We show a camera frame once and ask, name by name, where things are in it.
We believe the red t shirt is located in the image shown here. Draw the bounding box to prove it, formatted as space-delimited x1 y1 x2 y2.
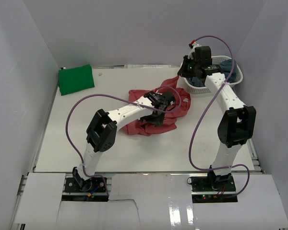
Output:
121 76 192 137

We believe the white plastic basket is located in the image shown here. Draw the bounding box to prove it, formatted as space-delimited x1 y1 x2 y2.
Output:
183 56 243 94

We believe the blue t shirt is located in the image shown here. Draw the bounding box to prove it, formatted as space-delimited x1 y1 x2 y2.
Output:
186 59 237 87

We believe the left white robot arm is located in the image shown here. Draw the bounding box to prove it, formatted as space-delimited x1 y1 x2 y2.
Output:
72 91 176 192

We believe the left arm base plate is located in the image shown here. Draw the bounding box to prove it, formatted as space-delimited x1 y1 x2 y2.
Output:
61 177 108 202

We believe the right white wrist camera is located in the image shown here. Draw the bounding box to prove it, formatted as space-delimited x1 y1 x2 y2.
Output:
188 40 201 59

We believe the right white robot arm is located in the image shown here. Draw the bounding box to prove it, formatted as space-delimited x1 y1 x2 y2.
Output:
178 43 256 191

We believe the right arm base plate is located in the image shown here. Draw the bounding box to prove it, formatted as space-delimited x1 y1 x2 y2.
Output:
187 176 238 204

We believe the folded green t shirt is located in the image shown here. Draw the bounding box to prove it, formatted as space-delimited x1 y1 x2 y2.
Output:
58 65 95 96

